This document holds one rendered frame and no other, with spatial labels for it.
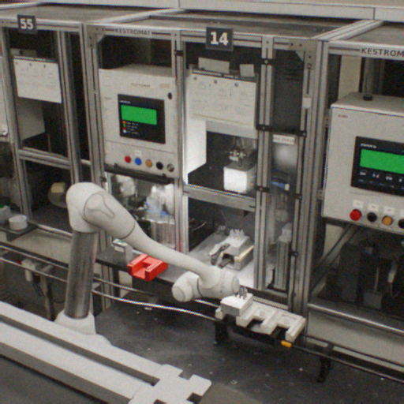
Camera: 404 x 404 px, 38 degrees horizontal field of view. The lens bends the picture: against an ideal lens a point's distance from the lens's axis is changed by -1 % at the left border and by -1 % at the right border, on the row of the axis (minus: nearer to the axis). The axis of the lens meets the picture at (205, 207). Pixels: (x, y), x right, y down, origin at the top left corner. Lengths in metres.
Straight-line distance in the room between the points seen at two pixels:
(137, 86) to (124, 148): 0.32
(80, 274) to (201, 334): 0.73
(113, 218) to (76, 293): 0.42
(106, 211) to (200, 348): 0.90
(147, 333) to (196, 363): 0.32
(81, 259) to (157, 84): 0.83
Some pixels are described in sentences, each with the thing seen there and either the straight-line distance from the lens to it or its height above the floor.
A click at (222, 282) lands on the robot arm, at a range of 2.37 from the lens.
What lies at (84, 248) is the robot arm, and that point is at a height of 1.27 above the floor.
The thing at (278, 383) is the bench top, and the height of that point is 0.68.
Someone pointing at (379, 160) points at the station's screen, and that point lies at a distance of 2.22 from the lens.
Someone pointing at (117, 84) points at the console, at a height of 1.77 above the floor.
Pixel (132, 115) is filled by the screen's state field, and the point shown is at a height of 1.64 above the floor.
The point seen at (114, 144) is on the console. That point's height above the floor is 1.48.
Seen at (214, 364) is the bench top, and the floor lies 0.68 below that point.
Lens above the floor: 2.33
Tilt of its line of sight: 24 degrees down
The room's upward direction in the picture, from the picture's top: straight up
